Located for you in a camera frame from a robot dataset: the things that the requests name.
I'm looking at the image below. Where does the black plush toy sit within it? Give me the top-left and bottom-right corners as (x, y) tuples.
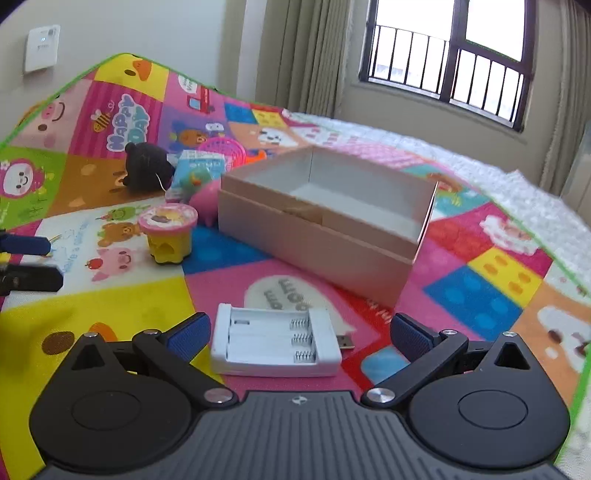
(122, 142), (175, 194)

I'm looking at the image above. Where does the colourful cartoon play mat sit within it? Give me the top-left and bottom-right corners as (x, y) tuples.
(0, 51), (591, 480)

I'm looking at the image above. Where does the white wall switch panel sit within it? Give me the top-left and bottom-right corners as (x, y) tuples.
(24, 25), (61, 74)

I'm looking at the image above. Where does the pink plastic net scoop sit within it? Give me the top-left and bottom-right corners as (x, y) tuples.
(198, 137), (246, 170)

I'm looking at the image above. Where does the white quilted bedspread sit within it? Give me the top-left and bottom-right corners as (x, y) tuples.
(284, 112), (590, 479)

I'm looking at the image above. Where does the pink cardboard box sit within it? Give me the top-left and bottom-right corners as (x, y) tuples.
(218, 147), (438, 307)

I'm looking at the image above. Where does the pink yellow pudding cup toy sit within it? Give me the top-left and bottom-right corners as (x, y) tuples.
(138, 203), (198, 264)

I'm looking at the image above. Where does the beige curtain left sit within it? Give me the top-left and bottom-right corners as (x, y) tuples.
(217, 0), (357, 119)

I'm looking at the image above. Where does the blue white tissue pack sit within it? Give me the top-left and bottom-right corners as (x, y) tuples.
(165, 150), (226, 203)

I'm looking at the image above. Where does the dark framed window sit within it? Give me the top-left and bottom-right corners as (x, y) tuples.
(359, 1), (537, 132)

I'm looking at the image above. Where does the beige curtain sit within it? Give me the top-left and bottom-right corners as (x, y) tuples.
(539, 1), (590, 195)
(217, 0), (357, 119)

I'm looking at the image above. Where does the white battery charger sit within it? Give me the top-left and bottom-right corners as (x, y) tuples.
(211, 303), (342, 378)

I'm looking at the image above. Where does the beige curtain right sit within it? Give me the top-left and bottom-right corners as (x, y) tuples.
(539, 1), (590, 195)

